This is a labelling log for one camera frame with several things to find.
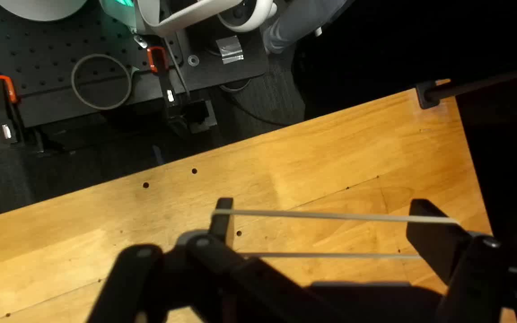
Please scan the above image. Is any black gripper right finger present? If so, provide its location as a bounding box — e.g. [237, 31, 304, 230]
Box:
[406, 199, 507, 323]

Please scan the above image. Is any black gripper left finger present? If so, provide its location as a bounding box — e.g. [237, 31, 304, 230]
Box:
[87, 198, 236, 323]

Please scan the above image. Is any white rubber band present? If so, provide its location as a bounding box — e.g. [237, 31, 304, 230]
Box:
[212, 208, 492, 262]

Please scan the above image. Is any orange clamp in middle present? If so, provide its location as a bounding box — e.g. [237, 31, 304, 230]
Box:
[148, 47, 176, 104]

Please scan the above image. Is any orange clamp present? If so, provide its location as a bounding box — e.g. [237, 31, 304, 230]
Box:
[0, 76, 20, 144]
[148, 47, 176, 104]

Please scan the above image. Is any orange clamp on left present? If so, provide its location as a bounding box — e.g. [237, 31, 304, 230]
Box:
[0, 76, 20, 144]

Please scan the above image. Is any black camera stand pole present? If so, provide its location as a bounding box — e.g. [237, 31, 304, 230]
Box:
[415, 70, 517, 110]

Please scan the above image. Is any grey cable loop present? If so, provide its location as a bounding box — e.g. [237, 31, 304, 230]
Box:
[69, 52, 135, 113]

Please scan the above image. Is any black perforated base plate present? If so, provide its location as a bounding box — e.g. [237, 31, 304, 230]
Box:
[0, 2, 270, 128]

